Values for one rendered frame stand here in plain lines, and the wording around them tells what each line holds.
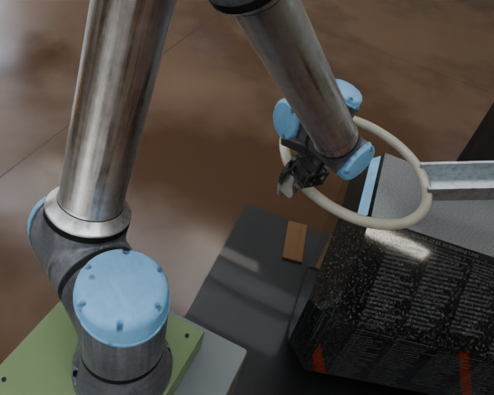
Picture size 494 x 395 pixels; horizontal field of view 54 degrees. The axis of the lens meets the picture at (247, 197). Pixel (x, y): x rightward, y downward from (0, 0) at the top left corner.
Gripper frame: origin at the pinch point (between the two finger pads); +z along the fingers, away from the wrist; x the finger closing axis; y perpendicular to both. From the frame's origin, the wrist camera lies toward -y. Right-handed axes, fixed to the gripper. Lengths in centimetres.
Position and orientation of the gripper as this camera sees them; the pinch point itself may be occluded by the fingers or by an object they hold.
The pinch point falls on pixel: (287, 190)
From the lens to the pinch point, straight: 137.1
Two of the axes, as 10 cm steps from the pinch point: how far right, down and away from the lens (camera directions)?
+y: 4.5, 7.3, -5.1
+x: 8.5, -1.7, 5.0
